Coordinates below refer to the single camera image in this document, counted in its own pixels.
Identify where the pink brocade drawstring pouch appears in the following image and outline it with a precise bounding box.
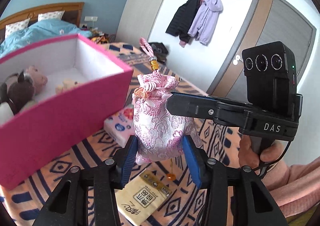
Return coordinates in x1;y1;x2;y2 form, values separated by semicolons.
132;37;202;165

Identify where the pink tissue pack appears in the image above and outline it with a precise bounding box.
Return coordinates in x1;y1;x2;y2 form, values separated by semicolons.
104;104;135;148

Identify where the yellow tissue pack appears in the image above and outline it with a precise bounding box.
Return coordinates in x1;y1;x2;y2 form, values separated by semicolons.
116;170;172;225

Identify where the beige plush bunny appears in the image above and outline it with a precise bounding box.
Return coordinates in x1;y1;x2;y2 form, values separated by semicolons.
55;79;82;95

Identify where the brown white plush dog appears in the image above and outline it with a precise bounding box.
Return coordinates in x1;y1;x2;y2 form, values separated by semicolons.
1;71;37;125

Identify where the pink knitted plush toy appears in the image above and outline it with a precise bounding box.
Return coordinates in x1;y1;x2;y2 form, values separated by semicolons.
24;65;48;95

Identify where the grey bedroom door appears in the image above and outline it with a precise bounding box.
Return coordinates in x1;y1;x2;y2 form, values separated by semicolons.
207;0;316;102

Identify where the right hand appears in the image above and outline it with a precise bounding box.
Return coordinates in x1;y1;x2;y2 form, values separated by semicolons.
238;135;284;168

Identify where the orange navy patterned blanket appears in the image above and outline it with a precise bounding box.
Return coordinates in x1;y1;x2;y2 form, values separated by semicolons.
1;43;240;225

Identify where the black bag on floor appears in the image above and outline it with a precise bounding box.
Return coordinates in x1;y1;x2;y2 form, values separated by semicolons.
150;42;169;64

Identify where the black hanging jacket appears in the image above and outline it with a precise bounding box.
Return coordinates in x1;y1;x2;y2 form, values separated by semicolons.
165;0;201;48

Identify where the lilac hanging hoodie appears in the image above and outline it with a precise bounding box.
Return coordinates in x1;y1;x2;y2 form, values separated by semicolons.
188;0;223;45

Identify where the pink cardboard box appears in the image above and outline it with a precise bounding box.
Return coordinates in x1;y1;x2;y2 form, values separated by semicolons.
1;34;133;190

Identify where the wooden headboard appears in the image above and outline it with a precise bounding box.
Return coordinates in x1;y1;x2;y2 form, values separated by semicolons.
1;2;85;43

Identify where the right patterned pillow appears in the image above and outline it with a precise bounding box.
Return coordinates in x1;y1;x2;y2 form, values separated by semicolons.
37;11;65;22

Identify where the patterned pillow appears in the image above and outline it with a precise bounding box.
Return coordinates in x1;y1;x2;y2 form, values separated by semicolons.
5;18;30;38
37;11;65;22

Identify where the blue floral duvet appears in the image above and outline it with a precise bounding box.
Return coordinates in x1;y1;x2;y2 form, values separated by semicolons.
1;19;92;57

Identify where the left patterned pillow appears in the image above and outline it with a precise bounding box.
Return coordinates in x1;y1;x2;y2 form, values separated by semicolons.
5;18;30;38

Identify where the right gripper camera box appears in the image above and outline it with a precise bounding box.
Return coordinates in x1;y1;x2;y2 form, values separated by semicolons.
242;41;297;119

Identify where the wall power socket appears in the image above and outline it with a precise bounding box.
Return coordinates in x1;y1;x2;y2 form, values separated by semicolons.
84;16;98;22

